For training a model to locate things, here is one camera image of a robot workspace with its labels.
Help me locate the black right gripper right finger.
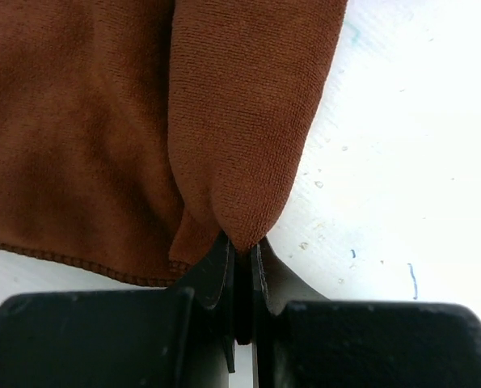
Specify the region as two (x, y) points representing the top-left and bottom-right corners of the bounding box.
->
(251, 238), (328, 387)

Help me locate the brown towel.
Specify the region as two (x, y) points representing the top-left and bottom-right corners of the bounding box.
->
(0, 1), (347, 287)

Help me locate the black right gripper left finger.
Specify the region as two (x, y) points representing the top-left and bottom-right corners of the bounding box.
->
(167, 233), (235, 374)

